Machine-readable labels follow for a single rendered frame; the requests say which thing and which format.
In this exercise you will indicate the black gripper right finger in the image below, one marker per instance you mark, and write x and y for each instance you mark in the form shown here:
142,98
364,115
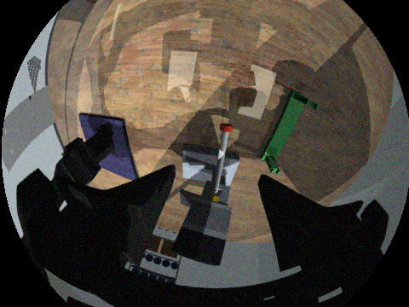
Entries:
298,224

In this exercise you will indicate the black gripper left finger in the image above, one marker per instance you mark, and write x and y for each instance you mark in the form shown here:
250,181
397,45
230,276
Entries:
128,213

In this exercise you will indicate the grey pin with red head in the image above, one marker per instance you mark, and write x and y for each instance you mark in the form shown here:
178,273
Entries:
225,127

